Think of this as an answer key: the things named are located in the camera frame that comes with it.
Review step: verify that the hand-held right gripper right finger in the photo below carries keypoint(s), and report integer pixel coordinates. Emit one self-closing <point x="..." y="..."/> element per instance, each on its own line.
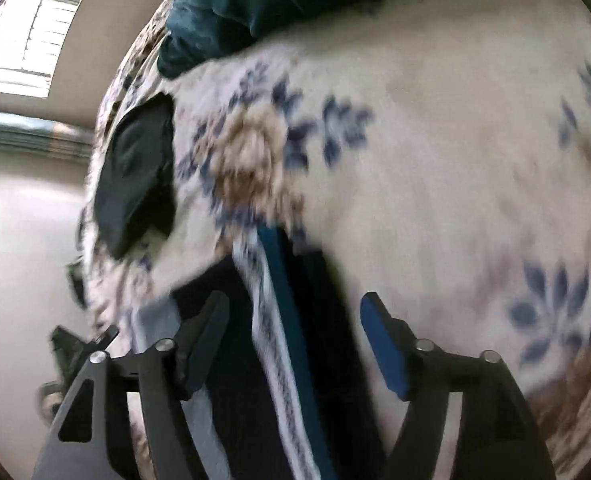
<point x="383" y="345"/>

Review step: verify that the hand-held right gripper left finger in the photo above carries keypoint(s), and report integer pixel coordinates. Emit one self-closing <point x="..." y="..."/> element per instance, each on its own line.
<point x="209" y="340"/>

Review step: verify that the navy shorts with patterned stripe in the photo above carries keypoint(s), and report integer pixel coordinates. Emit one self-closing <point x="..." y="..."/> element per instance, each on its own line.
<point x="235" y="410"/>

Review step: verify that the light grey cloth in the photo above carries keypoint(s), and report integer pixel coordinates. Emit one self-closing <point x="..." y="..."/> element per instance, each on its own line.
<point x="155" y="325"/>

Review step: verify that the dark blurred object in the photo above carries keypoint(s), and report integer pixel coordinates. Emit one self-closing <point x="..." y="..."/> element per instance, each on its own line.
<point x="70" y="350"/>

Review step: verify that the dark folded cloth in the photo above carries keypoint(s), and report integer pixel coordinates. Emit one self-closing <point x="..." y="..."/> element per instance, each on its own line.
<point x="130" y="185"/>

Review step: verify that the white floral fleece blanket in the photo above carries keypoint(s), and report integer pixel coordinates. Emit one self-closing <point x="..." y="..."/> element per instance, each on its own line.
<point x="425" y="160"/>

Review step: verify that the teal blanket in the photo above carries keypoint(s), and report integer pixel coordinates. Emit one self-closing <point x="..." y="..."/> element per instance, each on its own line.
<point x="235" y="5"/>

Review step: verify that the window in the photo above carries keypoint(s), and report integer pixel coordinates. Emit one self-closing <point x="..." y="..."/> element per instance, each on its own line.
<point x="30" y="30"/>

